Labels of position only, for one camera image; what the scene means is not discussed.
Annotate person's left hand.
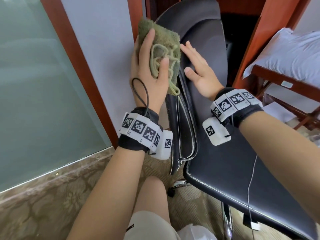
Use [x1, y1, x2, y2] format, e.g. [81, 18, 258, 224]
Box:
[130, 28, 171, 115]

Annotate person's right hand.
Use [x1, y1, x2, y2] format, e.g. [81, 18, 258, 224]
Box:
[180, 41, 225, 101]

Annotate green cleaning cloth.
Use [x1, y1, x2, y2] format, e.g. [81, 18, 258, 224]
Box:
[137, 17, 182, 96]

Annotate black leather chair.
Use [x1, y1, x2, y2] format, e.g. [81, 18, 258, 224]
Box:
[155, 0, 320, 240]

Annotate person's right forearm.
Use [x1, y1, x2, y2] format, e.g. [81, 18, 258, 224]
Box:
[239, 111, 320, 224]

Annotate person's left forearm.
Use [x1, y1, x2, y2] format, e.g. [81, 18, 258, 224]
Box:
[67, 146, 147, 240]

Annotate person's right leg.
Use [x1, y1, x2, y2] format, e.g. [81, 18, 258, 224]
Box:
[132, 176, 171, 223]

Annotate white marker right wristband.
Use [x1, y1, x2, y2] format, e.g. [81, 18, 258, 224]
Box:
[210, 87, 264, 128]

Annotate white marker wristband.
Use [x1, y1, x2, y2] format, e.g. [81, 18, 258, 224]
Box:
[118, 107, 163, 153]
[210, 87, 264, 128]

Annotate white marker left wristband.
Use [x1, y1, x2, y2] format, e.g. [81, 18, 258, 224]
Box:
[118, 107, 163, 153]

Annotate white paper sheet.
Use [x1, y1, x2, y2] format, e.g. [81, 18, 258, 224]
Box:
[262, 101, 299, 124]

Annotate wooden luggage rack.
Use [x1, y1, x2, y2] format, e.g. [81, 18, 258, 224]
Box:
[249, 65, 320, 132]

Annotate white pillow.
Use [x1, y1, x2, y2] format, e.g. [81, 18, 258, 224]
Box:
[243, 27, 320, 89]

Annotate frosted glass panel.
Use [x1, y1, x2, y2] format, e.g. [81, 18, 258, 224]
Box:
[0, 0, 114, 194]

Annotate white shorts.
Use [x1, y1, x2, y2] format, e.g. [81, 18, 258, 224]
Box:
[123, 211, 219, 240]

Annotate thin black cable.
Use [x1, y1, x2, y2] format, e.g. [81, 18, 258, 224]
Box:
[130, 77, 150, 115]
[246, 154, 259, 240]

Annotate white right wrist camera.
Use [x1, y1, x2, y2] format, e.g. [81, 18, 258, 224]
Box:
[202, 116, 232, 146]

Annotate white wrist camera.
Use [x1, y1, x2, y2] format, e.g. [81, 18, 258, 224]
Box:
[150, 129, 174, 160]
[202, 116, 232, 146]

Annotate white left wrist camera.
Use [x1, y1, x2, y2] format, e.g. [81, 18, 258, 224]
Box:
[150, 129, 174, 160]

